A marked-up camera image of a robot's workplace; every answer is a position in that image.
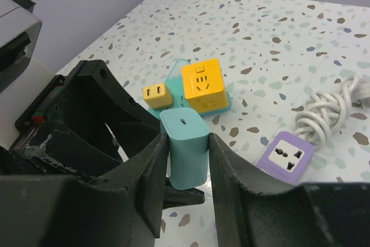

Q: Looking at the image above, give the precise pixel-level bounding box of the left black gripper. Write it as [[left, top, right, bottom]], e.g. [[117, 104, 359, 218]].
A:
[[1, 60, 160, 182]]

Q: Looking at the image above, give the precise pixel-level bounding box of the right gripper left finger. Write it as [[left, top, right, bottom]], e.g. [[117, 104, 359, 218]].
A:
[[1, 134, 168, 246]]

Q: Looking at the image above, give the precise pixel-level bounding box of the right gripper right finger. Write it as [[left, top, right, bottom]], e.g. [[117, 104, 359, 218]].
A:
[[209, 133, 369, 246]]

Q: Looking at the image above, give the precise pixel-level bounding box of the yellow small plug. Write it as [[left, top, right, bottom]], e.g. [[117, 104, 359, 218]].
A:
[[143, 83, 174, 110]]

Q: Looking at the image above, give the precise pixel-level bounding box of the teal small plug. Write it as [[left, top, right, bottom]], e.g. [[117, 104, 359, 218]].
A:
[[160, 108, 210, 190]]

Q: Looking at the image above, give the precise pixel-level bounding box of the teal triangular socket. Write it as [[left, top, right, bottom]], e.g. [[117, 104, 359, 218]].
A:
[[164, 59, 231, 117]]

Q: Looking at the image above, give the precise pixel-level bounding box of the yellow cube socket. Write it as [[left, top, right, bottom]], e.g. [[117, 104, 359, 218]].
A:
[[182, 58, 230, 114]]

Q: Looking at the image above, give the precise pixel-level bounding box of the purple power strip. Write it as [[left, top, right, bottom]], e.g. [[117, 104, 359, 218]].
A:
[[256, 131, 315, 185]]

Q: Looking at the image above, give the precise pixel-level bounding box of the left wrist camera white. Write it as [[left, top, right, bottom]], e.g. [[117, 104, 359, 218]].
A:
[[1, 0, 54, 149]]

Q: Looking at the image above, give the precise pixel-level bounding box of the white coiled power cord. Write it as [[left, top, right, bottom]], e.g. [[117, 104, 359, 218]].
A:
[[294, 73, 370, 145]]

